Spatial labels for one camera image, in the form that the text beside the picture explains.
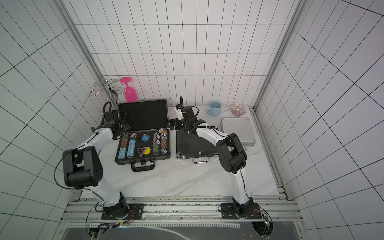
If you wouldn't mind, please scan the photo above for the black poker case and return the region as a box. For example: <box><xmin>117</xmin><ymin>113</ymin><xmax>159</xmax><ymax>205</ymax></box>
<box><xmin>176</xmin><ymin>130</ymin><xmax>218</xmax><ymax>164</ymax></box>
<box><xmin>115</xmin><ymin>99</ymin><xmax>171</xmax><ymax>173</ymax></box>

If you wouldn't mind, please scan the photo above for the silver aluminium poker case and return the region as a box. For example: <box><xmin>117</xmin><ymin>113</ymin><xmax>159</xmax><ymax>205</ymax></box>
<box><xmin>221</xmin><ymin>118</ymin><xmax>256</xmax><ymax>148</ymax></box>

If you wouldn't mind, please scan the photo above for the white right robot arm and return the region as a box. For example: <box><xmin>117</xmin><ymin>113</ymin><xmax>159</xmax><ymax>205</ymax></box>
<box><xmin>169</xmin><ymin>100</ymin><xmax>264</xmax><ymax>220</ymax></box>

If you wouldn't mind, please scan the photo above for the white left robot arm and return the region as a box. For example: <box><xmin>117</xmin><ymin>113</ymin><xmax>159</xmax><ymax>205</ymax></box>
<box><xmin>62</xmin><ymin>111</ymin><xmax>130</xmax><ymax>219</ymax></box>

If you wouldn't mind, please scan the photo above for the light blue mug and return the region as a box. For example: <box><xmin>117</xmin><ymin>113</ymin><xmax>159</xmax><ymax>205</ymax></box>
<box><xmin>206</xmin><ymin>101</ymin><xmax>222</xmax><ymax>117</ymax></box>

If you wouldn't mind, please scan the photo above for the pink plastic goblet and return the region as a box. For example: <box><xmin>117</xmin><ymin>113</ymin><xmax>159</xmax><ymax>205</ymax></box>
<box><xmin>120</xmin><ymin>77</ymin><xmax>138</xmax><ymax>103</ymax></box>

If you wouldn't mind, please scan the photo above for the blue round chip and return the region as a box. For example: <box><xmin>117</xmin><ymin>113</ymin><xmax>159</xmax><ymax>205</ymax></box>
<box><xmin>140</xmin><ymin>134</ymin><xmax>151</xmax><ymax>142</ymax></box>

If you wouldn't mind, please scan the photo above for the triangle dealer plaque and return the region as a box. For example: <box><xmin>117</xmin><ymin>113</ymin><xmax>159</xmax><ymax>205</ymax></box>
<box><xmin>137</xmin><ymin>147</ymin><xmax>147</xmax><ymax>158</ymax></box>

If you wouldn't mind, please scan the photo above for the yellow round disc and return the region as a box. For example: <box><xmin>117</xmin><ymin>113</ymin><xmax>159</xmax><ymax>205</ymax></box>
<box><xmin>144</xmin><ymin>147</ymin><xmax>151</xmax><ymax>155</ymax></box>

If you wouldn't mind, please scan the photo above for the patterned small bowl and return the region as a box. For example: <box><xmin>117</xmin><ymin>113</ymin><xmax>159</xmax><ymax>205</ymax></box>
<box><xmin>230</xmin><ymin>104</ymin><xmax>247</xmax><ymax>117</ymax></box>

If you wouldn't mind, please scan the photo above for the aluminium mounting rail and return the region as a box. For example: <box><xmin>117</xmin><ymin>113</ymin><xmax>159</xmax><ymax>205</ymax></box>
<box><xmin>61</xmin><ymin>196</ymin><xmax>303</xmax><ymax>228</ymax></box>

